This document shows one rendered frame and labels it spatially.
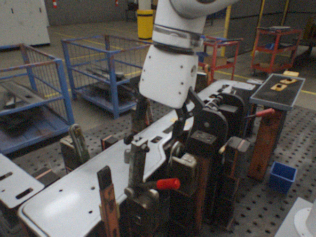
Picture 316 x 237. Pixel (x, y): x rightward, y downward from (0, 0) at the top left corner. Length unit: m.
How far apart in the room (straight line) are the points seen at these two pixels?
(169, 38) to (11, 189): 0.63
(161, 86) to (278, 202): 0.89
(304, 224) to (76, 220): 0.74
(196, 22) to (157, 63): 0.09
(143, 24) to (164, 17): 7.87
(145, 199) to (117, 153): 0.29
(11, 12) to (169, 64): 8.30
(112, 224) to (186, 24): 0.44
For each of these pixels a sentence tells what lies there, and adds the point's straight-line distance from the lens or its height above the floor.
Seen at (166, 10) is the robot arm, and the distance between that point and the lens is 0.39.
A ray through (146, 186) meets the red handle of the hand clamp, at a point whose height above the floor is 1.10.
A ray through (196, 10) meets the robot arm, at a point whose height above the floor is 1.48.
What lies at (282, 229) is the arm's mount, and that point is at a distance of 0.97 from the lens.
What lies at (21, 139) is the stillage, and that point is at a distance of 2.82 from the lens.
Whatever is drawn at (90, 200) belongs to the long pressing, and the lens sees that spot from 0.69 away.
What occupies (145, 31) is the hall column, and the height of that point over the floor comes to 0.47.
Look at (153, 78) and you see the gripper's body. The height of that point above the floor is 1.36.
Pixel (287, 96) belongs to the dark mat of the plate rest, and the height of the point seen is 1.16.
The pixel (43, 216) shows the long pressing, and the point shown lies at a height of 1.00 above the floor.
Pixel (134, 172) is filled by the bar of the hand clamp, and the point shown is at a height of 1.13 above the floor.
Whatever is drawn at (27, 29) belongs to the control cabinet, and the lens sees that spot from 8.76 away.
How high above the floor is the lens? 1.49
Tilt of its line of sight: 29 degrees down
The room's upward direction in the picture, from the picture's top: straight up
